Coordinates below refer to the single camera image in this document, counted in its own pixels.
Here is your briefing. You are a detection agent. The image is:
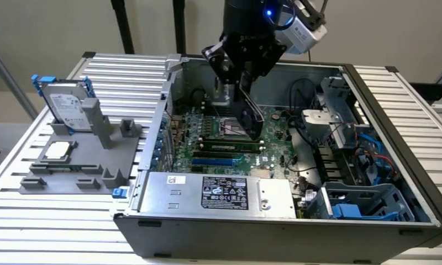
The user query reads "green motherboard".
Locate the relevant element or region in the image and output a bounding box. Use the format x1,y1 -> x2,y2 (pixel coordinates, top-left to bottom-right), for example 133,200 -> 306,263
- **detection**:
169,106 -> 301,178

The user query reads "black looped cable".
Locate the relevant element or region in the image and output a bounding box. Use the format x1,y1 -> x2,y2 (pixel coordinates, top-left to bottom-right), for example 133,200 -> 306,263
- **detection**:
289,78 -> 318,112

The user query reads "installed RAM stick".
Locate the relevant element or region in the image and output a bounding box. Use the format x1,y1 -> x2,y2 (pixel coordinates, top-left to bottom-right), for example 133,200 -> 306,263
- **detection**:
201,141 -> 262,153

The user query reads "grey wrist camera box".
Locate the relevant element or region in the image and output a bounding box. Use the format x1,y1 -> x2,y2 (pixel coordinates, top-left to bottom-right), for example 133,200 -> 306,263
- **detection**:
275,15 -> 329,55

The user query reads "thin black wire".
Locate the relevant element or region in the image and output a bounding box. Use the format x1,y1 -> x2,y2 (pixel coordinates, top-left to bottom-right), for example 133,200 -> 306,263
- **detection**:
282,156 -> 320,175

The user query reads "open black PC case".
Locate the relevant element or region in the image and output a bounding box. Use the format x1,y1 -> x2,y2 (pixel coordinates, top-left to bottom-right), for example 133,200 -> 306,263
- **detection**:
112,54 -> 442,263

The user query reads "blue grey disk bay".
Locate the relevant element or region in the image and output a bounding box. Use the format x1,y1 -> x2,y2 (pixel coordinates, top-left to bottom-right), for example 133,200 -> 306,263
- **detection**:
314,181 -> 417,223

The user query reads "grey parts rack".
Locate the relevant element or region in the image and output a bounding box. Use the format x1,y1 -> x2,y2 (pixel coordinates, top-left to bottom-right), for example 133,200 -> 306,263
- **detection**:
18,98 -> 145,195

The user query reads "aluminium profile post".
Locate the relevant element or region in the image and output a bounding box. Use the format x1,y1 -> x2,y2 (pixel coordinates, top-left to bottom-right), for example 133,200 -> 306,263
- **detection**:
0,35 -> 39,120

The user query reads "black expansion slot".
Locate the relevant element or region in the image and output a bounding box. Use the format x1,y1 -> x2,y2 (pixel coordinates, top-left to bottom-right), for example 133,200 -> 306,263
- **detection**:
191,165 -> 233,173

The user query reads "metal drive cage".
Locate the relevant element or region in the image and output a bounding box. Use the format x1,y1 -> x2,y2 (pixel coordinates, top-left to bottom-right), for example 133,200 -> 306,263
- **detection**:
301,76 -> 372,150

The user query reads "blue wire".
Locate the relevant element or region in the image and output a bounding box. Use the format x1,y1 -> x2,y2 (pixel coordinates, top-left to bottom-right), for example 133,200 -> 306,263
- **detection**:
356,131 -> 392,177

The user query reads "red wire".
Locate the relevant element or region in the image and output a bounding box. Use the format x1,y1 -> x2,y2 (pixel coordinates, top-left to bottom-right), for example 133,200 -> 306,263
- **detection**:
368,153 -> 400,179

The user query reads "blue expansion slot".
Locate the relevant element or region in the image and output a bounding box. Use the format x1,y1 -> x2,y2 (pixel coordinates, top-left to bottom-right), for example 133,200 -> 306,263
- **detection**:
191,157 -> 234,167

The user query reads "silver hard disk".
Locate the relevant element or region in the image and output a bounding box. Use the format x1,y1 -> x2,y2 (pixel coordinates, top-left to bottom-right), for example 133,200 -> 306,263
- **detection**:
44,82 -> 94,130

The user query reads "black stand pole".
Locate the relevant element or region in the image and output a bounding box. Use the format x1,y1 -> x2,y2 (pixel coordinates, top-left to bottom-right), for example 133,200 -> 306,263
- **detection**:
173,0 -> 189,55
110,0 -> 137,55

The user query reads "silver CPU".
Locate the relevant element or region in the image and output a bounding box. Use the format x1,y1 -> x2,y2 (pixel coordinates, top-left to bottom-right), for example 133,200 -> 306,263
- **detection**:
44,141 -> 78,161

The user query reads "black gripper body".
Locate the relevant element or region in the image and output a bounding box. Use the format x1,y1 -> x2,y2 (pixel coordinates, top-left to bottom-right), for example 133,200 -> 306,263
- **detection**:
219,0 -> 280,65

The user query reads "blue disk carrier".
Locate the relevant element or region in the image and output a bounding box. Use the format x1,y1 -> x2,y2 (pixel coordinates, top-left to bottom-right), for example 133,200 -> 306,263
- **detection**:
31,73 -> 98,136

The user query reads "black camera cable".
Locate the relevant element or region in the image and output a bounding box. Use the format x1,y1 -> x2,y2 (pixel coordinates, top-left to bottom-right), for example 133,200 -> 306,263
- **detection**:
294,0 -> 330,27

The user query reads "CPU socket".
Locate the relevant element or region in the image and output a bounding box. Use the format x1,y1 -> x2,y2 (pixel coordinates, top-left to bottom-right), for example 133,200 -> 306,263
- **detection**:
214,115 -> 253,139

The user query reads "grey power supply unit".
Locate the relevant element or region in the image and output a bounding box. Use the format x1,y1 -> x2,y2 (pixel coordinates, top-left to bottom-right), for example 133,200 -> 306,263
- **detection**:
138,171 -> 301,220

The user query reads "silver chipset heat sink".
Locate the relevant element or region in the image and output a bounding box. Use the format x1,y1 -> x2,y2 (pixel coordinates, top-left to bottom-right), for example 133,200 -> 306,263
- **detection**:
249,168 -> 274,178

